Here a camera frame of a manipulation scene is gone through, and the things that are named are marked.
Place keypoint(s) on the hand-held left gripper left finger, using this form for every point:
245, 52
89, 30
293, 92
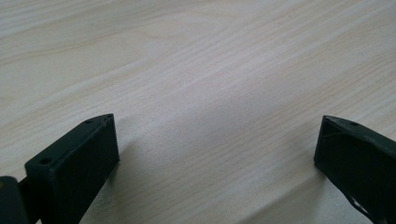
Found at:
74, 168

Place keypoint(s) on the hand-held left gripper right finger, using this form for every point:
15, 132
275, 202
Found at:
358, 161

